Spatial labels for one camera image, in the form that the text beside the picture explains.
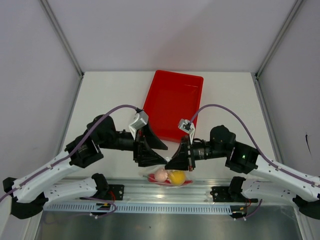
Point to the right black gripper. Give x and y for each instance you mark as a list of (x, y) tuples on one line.
[(181, 160)]

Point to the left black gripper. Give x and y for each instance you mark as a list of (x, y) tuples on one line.
[(143, 148)]

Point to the yellow bell pepper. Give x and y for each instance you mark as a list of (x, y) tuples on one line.
[(177, 177)]

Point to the pale egg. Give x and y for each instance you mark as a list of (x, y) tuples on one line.
[(161, 175)]

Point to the clear zip top bag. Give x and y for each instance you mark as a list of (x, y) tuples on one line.
[(151, 170)]

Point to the red chili pepper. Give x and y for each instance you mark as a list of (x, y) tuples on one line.
[(167, 183)]

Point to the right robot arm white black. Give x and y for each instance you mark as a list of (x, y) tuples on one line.
[(283, 184)]

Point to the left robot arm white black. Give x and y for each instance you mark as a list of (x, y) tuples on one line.
[(29, 195)]

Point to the red plastic tray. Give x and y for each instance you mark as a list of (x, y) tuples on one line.
[(171, 97)]

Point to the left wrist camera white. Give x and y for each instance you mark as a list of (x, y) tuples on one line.
[(138, 121)]

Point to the aluminium mounting rail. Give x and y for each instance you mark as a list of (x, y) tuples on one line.
[(140, 190)]

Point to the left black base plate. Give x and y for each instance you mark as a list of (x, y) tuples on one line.
[(114, 193)]

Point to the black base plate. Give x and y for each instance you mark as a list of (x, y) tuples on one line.
[(231, 193), (114, 193)]

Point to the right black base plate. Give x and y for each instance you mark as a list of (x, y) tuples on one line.
[(231, 193)]

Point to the slotted cable duct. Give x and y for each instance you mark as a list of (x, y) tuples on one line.
[(146, 208)]

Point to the left aluminium frame post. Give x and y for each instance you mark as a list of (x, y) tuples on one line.
[(47, 9)]

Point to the aluminium frame post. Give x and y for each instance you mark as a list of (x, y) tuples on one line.
[(47, 9), (283, 30)]

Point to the right aluminium frame post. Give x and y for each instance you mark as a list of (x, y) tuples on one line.
[(283, 30)]

